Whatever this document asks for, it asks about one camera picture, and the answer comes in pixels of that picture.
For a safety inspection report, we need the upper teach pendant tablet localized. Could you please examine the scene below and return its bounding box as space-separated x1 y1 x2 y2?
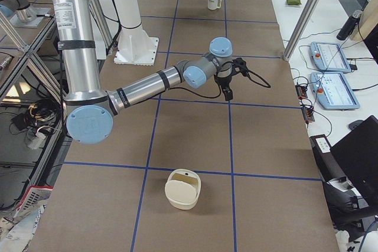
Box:
309 42 351 73

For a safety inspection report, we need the white central pedestal column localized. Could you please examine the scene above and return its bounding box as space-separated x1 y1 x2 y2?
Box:
114 0 159 66

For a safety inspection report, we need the black water bottle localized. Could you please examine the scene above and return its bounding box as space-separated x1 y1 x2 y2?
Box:
336 9 363 41

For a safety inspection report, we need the black computer mouse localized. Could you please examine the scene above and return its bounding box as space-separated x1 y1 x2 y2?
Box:
348 120 363 130

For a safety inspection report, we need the aluminium frame post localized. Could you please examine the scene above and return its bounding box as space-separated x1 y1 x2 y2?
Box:
282 0 319 61

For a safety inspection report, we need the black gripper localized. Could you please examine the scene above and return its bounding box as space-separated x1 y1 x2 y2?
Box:
214 75 233 100

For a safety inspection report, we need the green bean bag pouch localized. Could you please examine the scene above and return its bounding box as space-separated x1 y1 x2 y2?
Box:
286 0 302 6

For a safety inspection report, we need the cream swing-lid trash bin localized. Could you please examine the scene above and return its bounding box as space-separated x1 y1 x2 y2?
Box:
165 169 201 210

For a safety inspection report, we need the lower teach pendant tablet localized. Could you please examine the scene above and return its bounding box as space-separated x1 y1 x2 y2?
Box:
309 71 360 110

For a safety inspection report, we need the teach pendant tablet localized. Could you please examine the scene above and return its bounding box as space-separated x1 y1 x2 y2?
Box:
309 42 351 73
309 71 360 110

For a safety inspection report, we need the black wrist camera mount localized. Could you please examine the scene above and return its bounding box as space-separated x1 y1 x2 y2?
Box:
231 57 248 77

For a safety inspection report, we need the black laptop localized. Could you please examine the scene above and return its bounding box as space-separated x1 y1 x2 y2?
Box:
331 115 377 202

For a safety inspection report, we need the white ceramic mug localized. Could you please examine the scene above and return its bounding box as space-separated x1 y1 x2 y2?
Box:
207 0 222 11

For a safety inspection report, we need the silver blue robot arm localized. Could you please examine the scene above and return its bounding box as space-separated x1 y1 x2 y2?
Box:
52 0 233 144

